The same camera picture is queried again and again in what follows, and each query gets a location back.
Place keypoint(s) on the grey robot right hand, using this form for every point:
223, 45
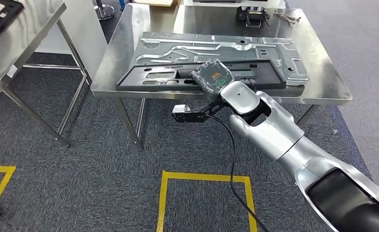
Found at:
213, 76

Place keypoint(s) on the black plastic panel part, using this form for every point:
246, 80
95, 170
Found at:
0, 19
138, 85

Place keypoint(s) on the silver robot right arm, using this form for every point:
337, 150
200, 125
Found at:
272, 131

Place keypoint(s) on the stainless steel workbench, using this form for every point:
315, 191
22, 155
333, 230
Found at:
320, 73

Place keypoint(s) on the grey stamped metal panel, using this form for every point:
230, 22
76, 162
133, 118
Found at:
208, 44

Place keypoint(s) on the black remote controller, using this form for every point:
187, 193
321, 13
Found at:
252, 16

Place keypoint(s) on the white desk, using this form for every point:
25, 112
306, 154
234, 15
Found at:
234, 2

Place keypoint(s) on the open cardboard box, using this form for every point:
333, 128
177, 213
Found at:
154, 2

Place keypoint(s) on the yellow floor tape square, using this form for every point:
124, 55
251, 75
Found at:
205, 177
0, 168

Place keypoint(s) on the blue metal cart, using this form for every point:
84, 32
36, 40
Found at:
122, 4

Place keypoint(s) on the stainless steel side table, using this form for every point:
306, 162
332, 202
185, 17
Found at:
23, 41

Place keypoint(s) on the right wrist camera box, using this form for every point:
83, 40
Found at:
186, 116

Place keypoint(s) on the chrome stanchion post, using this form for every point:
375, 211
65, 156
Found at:
104, 12

